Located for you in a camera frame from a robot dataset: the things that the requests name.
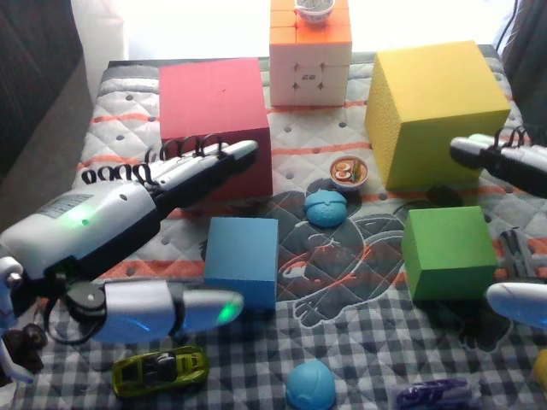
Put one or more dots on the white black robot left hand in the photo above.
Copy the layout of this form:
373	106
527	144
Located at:
107	213

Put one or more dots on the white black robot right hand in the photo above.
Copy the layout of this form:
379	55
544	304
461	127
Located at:
513	164

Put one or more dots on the green cube block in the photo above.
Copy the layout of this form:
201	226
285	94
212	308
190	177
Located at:
448	239

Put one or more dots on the large yellow cube block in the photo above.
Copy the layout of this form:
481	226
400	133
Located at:
436	81

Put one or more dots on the dark hanging cloth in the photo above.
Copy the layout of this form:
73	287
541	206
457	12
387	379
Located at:
527	51

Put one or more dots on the blue cube block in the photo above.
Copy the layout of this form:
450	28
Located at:
241	252

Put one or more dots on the dark grey sofa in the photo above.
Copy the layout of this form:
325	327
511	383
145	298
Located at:
34	85

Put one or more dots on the large red cube block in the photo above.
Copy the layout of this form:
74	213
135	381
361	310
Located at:
209	98

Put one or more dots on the green toy car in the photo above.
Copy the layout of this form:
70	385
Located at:
160	369

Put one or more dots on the toy ramen noodle bowl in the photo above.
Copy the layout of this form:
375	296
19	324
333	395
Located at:
347	173

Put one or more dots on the blue toy blueberry half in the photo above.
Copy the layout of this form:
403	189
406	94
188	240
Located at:
325	209

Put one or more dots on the small yellow toy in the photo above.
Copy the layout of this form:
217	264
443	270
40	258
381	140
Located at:
541	366

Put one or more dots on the orange white puzzle cube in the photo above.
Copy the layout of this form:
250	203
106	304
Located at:
312	81

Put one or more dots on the grey quilt with bear print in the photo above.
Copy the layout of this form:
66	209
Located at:
367	341

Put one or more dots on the purple toy car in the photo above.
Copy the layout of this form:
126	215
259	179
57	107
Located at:
431	395

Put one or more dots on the small blue white bowl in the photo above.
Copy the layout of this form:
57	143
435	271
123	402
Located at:
314	12

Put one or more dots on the blue toy dome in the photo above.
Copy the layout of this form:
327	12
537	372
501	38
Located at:
309	386

